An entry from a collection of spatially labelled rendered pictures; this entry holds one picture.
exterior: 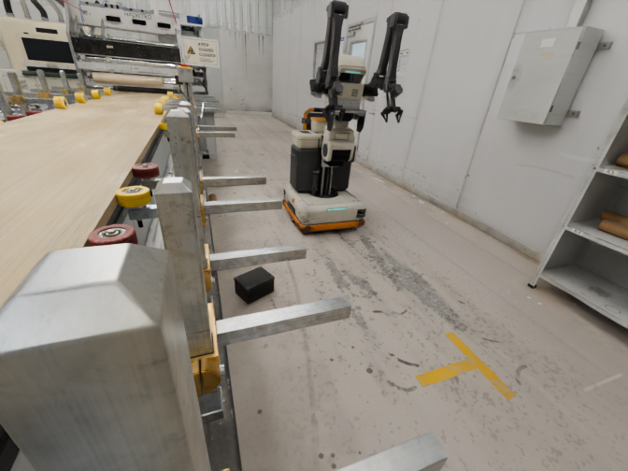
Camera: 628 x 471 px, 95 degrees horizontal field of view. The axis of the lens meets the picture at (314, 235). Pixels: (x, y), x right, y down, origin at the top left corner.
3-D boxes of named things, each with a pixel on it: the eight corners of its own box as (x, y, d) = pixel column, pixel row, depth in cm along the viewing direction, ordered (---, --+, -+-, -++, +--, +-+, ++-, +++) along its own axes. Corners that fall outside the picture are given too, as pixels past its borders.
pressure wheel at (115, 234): (107, 293, 58) (90, 244, 52) (99, 274, 63) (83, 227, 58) (149, 279, 63) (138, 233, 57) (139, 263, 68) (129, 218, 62)
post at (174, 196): (222, 421, 55) (191, 174, 32) (224, 441, 52) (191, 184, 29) (203, 428, 53) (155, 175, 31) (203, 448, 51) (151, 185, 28)
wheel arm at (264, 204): (279, 207, 98) (279, 195, 96) (282, 211, 95) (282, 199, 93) (132, 218, 83) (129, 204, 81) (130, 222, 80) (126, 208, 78)
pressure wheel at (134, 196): (121, 234, 79) (110, 193, 73) (129, 221, 86) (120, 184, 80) (153, 232, 81) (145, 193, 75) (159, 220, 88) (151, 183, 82)
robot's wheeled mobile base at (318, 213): (281, 206, 302) (281, 182, 291) (336, 202, 324) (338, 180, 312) (301, 235, 247) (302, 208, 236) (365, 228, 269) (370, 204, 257)
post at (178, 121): (212, 314, 73) (188, 109, 51) (213, 324, 70) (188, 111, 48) (197, 317, 72) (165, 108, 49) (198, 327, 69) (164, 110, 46)
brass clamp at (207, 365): (219, 322, 52) (217, 301, 50) (226, 389, 41) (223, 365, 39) (182, 330, 50) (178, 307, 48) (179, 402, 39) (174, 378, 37)
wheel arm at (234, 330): (342, 309, 58) (344, 292, 56) (349, 321, 55) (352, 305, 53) (78, 365, 43) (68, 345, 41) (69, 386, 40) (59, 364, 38)
